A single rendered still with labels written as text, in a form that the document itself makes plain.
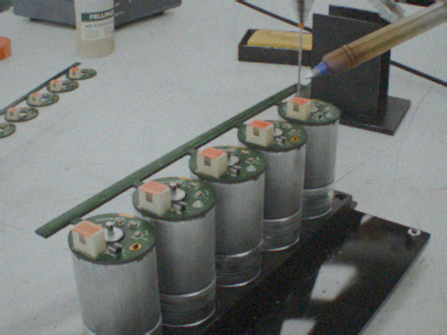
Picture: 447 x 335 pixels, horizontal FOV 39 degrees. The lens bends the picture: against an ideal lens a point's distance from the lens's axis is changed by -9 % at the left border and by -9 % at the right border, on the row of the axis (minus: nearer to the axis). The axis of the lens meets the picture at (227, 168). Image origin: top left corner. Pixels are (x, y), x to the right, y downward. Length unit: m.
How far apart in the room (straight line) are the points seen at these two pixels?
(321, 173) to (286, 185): 0.03
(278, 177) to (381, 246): 0.06
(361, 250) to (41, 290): 0.13
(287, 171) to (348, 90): 0.19
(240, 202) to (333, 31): 0.22
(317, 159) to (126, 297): 0.11
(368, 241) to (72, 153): 0.18
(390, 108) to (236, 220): 0.24
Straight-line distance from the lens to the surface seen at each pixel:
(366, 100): 0.42
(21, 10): 0.72
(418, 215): 0.33
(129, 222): 0.19
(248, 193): 0.22
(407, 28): 0.24
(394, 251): 0.28
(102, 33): 0.55
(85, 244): 0.18
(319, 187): 0.27
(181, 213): 0.19
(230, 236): 0.22
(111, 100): 0.46
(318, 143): 0.26
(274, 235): 0.25
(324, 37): 0.42
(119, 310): 0.19
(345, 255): 0.27
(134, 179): 0.21
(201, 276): 0.21
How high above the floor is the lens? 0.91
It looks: 27 degrees down
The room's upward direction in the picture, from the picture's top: straight up
